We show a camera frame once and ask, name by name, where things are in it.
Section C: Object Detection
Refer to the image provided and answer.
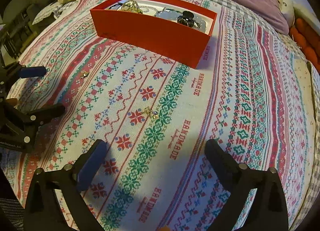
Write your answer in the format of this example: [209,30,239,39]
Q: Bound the black hair claw clip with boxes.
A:
[177,11,195,27]

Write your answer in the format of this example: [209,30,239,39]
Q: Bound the gold hoop rings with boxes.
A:
[121,0,142,12]

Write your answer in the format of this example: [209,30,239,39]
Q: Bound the orange plush toy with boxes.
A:
[289,18,320,72]

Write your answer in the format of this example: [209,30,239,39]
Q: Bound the pale blue bead bracelet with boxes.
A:
[154,7,208,34]

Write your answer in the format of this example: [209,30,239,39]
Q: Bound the red cardboard box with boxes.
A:
[90,0,217,68]

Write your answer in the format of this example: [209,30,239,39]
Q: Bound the grey chair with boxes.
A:
[1,0,55,58]

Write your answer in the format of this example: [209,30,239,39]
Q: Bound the gold chain earring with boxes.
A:
[143,107,159,120]

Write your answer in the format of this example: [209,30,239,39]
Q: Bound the green bead bracelet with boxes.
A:
[108,0,151,14]

